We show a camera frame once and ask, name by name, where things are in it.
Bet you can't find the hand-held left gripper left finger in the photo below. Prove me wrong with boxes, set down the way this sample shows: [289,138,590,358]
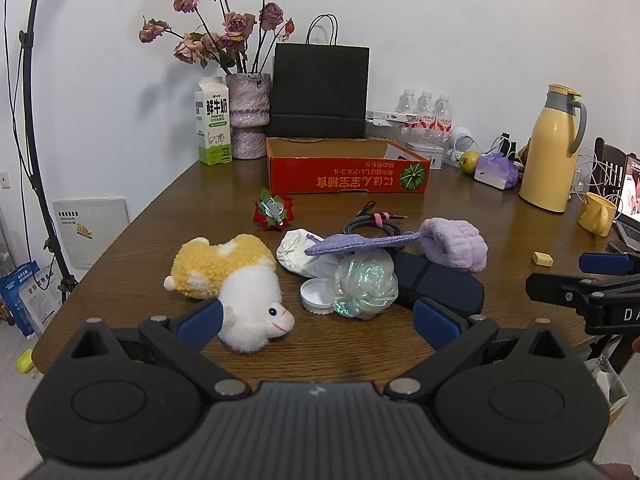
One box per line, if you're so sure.
[73,298,251,402]

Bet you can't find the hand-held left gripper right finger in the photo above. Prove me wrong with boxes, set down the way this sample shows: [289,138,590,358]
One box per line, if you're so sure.
[385,297,568,402]

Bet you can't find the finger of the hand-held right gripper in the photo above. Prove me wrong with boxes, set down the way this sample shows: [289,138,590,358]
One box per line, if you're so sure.
[579,253,640,276]
[525,273,601,306]

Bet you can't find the navy glasses case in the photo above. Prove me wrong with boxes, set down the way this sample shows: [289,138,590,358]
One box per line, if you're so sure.
[390,251,486,317]

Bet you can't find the yellow and white plush sheep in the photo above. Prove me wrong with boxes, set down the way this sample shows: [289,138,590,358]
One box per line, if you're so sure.
[164,233,296,354]

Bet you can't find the iridescent bath pouf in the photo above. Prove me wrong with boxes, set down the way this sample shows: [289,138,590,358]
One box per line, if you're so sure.
[332,250,399,321]

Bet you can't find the purple fluffy headband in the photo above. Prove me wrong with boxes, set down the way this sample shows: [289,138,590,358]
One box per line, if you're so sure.
[419,217,489,273]

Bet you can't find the purple knitted pouch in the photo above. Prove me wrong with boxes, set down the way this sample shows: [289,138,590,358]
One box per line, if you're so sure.
[304,230,422,257]

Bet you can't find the white cloth bag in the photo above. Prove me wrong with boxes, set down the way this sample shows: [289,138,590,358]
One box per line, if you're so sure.
[276,228,351,279]

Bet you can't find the white plastic lid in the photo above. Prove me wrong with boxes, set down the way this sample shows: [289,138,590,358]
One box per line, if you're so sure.
[300,278,337,315]

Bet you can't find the black cable bundle pink tie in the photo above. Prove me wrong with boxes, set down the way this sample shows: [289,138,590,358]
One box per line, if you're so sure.
[342,201,408,237]

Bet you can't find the red flower hair clip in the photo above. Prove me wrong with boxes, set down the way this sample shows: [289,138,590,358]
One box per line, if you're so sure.
[251,187,296,232]

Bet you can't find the red cardboard box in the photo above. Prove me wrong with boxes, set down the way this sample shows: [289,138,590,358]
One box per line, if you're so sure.
[265,136,432,195]

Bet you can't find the yellow mug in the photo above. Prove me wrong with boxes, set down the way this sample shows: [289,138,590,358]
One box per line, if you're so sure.
[580,191,621,237]

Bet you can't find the laptop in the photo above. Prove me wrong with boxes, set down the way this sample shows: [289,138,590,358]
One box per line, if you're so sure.
[612,155,640,251]

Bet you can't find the white waste bin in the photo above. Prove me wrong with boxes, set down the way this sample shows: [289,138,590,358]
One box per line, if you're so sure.
[592,355,629,428]

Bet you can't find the dark wooden chair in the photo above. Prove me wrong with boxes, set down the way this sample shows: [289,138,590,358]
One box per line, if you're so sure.
[594,137,626,196]

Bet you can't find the yellow thermos jug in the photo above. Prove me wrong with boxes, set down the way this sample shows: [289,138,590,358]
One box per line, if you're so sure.
[518,84,588,213]

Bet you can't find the purple tissue pack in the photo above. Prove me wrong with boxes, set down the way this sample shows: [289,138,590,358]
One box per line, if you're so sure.
[473,154,520,191]

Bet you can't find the black charger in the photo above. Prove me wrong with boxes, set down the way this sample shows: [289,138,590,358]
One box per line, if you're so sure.
[492,132,518,161]

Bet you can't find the grey metal tin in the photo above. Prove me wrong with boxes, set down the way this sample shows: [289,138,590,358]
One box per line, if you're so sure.
[405,141,445,171]

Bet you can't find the white round desk gadget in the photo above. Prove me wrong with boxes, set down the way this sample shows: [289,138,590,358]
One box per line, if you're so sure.
[447,125,476,166]

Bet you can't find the blue and white bag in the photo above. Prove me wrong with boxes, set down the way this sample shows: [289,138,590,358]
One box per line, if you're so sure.
[0,260,63,341]

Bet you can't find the green and white milk carton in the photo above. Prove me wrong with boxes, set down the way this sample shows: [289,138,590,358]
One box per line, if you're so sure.
[194,77,233,166]

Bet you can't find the flat white box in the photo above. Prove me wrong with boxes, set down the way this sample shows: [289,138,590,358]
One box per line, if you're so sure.
[365,109,421,128]

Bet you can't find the purple mottled vase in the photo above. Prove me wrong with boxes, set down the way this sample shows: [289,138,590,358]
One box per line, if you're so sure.
[225,73,272,160]

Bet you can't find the black paper bag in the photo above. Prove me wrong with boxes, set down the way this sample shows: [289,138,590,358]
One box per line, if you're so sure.
[270,14,371,140]

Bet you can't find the black light stand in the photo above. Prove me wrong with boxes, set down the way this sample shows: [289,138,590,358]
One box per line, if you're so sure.
[0,0,78,306]

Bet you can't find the dried pink roses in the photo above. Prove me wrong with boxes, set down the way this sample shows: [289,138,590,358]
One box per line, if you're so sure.
[138,0,296,76]

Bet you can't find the white cables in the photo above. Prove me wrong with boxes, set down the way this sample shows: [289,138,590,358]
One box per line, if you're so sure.
[575,147,626,196]

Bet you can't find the white wall panel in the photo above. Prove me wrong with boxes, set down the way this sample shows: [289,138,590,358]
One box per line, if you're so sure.
[52,197,132,271]

